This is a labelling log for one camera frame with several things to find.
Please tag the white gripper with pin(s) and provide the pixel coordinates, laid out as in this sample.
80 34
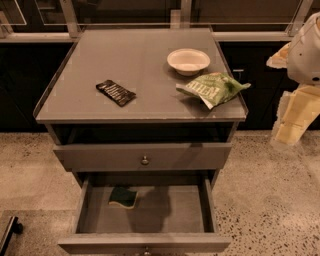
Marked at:
305 56

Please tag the green yellow sponge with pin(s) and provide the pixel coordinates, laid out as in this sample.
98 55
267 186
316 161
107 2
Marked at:
123 197

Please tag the grey top drawer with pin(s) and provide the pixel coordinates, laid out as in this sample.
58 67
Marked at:
127 157

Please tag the grey drawer cabinet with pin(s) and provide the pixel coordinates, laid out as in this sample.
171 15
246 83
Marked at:
75 112

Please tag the open grey middle drawer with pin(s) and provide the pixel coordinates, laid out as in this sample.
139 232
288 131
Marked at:
171 215

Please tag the green chip bag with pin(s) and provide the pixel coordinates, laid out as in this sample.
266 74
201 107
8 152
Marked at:
213 89

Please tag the white paper bowl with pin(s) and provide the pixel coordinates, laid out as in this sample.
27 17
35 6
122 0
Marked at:
188 62

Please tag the round metal top knob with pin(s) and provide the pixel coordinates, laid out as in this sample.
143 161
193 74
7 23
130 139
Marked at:
145 160

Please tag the round metal knob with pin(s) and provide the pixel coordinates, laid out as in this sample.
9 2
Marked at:
147 252
145 160

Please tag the black snack wrapper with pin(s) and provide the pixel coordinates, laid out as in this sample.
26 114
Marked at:
118 94

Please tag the round metal middle knob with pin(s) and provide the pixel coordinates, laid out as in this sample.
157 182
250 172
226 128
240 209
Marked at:
147 252

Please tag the glass railing with metal posts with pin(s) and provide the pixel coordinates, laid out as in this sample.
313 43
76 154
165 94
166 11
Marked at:
229 20

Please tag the black object at floor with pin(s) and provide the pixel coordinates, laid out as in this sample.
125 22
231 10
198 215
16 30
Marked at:
13 227

